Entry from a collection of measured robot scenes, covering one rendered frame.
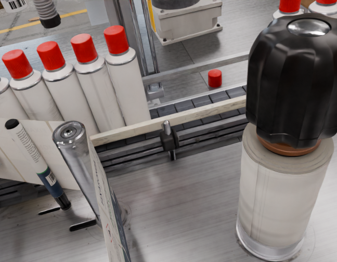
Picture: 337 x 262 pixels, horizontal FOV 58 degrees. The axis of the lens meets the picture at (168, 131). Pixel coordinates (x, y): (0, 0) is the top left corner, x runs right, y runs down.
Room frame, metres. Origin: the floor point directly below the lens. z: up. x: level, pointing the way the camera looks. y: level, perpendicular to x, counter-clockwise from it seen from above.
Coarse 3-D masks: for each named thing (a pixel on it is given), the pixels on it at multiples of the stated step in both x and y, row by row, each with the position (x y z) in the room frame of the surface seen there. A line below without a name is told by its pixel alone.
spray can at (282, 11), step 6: (282, 0) 0.49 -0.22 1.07; (288, 0) 0.48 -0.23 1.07; (294, 0) 0.48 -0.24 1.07; (300, 0) 0.48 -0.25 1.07; (282, 6) 0.49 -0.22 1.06; (288, 6) 0.48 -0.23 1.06; (294, 6) 0.48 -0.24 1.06; (276, 12) 0.50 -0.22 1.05; (282, 12) 0.49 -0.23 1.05; (288, 12) 0.48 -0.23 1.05; (294, 12) 0.48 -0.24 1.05; (300, 12) 0.48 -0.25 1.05; (276, 18) 0.49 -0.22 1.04
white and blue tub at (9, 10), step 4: (0, 0) 1.03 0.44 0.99; (4, 0) 1.01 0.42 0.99; (12, 0) 1.01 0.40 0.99; (16, 0) 1.02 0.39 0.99; (20, 0) 1.03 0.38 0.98; (24, 0) 1.05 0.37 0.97; (4, 4) 1.02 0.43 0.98; (8, 4) 1.01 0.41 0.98; (12, 4) 1.01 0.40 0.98; (16, 4) 1.01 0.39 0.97; (20, 4) 1.02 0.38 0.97; (24, 4) 1.04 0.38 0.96; (8, 8) 1.01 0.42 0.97; (12, 8) 1.01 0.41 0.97; (16, 8) 1.01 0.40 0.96; (20, 8) 1.02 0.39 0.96; (24, 8) 1.03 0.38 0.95; (8, 12) 1.02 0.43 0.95; (12, 12) 1.01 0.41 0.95
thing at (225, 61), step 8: (232, 56) 0.52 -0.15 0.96; (240, 56) 0.52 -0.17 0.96; (248, 56) 0.52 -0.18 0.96; (192, 64) 0.52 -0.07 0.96; (200, 64) 0.51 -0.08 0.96; (208, 64) 0.51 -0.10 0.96; (216, 64) 0.51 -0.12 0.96; (224, 64) 0.51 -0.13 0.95; (168, 72) 0.50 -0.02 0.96; (176, 72) 0.50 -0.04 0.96; (184, 72) 0.50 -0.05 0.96; (192, 72) 0.51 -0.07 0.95; (144, 80) 0.50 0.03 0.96; (152, 80) 0.50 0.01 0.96; (160, 80) 0.50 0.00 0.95
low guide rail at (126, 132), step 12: (240, 96) 0.45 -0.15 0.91; (204, 108) 0.44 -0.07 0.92; (216, 108) 0.43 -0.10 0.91; (228, 108) 0.44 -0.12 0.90; (156, 120) 0.43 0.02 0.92; (168, 120) 0.42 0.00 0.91; (180, 120) 0.43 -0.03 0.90; (192, 120) 0.43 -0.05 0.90; (108, 132) 0.42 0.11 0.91; (120, 132) 0.41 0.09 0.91; (132, 132) 0.42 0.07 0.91; (144, 132) 0.42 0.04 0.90; (96, 144) 0.41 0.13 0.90
